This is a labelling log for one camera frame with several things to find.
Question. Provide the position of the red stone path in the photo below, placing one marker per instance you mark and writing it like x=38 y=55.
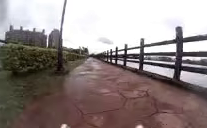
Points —
x=104 y=90

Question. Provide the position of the dark leaning tree trunk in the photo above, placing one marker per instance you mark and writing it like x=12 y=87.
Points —
x=60 y=50

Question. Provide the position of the tall grey building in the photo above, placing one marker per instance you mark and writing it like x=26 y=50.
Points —
x=53 y=39

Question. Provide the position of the robot's own part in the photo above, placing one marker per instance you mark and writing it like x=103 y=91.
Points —
x=139 y=126
x=63 y=126

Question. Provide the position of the green hedge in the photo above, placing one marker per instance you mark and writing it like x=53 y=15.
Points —
x=27 y=58

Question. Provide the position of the dark wooden fence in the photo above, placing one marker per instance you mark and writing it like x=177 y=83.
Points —
x=178 y=53

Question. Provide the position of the grey concrete kerb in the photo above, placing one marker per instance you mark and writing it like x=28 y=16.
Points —
x=177 y=83

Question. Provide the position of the wide brown building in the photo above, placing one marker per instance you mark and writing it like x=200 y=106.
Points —
x=26 y=37

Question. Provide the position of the grey water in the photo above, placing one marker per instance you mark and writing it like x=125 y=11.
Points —
x=197 y=78

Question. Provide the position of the grass strip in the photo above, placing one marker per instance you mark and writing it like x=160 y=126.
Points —
x=7 y=93

